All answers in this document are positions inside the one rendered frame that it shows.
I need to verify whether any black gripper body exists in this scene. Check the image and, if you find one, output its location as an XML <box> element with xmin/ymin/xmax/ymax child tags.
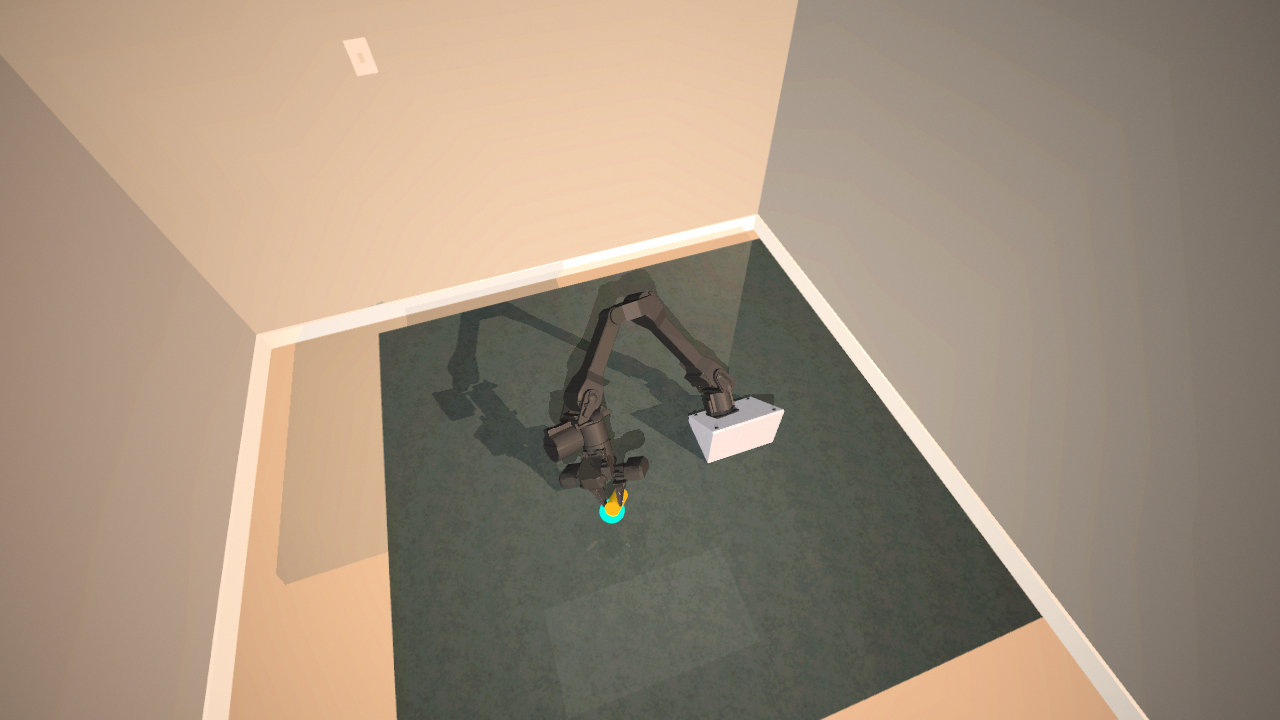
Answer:
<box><xmin>559</xmin><ymin>438</ymin><xmax>650</xmax><ymax>488</ymax></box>

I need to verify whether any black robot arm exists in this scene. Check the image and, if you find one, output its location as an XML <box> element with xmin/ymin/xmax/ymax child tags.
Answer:
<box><xmin>543</xmin><ymin>291</ymin><xmax>739</xmax><ymax>489</ymax></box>

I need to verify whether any yellow cylinder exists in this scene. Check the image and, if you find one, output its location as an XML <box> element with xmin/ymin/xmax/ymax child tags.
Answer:
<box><xmin>605</xmin><ymin>491</ymin><xmax>628</xmax><ymax>518</ymax></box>

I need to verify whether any cyan circle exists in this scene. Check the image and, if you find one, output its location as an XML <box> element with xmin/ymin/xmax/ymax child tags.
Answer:
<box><xmin>599</xmin><ymin>506</ymin><xmax>625</xmax><ymax>523</ymax></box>

